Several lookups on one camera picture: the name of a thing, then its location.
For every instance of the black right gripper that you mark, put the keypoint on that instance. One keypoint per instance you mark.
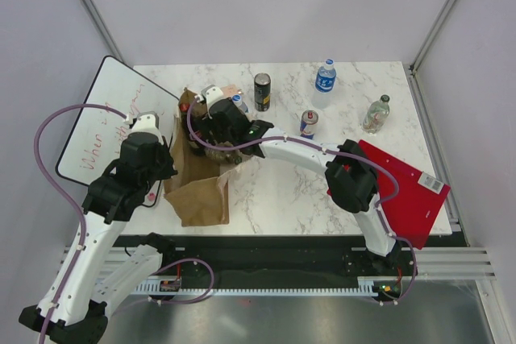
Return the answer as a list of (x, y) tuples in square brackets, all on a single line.
[(205, 124)]

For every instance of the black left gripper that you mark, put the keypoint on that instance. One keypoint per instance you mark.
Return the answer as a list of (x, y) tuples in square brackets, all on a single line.
[(169, 169)]

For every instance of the tan canvas tote bag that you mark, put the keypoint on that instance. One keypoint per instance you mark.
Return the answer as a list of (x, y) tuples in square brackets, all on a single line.
[(198, 192)]

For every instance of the large blue-label water bottle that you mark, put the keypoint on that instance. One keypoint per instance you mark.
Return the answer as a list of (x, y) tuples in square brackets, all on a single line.
[(324, 84)]

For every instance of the clear glass bottle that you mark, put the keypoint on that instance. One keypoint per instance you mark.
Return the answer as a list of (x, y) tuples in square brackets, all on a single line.
[(223, 157), (376, 115)]

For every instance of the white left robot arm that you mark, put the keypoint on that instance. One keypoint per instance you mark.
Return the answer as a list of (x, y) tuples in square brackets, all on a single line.
[(77, 308)]

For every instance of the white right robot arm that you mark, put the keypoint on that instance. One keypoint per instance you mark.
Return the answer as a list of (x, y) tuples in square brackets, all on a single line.
[(356, 184)]

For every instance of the small blue-label water bottle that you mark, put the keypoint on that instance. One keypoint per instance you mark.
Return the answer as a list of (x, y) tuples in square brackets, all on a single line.
[(240, 103)]

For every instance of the pink power cube adapter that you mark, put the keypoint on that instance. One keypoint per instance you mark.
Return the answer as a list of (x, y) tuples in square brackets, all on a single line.
[(231, 90)]

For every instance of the white whiteboard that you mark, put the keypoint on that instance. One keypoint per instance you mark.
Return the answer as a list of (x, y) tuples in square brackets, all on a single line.
[(97, 133)]

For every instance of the black Schweppes can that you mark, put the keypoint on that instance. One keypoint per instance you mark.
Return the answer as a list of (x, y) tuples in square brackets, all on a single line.
[(262, 91)]

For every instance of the Red Bull can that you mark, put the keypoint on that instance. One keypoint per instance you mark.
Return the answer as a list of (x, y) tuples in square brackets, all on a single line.
[(308, 124)]

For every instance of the red plastic clipboard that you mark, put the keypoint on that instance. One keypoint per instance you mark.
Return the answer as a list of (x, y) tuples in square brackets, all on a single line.
[(412, 213)]

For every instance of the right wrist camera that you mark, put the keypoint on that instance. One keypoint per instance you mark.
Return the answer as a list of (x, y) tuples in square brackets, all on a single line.
[(209, 95)]

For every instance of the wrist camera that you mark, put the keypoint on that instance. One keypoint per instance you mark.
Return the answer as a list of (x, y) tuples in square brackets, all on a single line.
[(209, 95), (146, 122)]

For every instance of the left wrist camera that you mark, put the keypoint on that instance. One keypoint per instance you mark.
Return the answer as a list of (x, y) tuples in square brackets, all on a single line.
[(146, 122)]

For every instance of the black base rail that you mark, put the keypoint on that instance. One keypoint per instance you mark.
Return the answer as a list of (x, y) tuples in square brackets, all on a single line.
[(283, 261)]

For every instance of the white slotted cable duct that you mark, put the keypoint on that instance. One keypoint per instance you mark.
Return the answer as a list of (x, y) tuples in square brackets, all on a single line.
[(156, 287)]

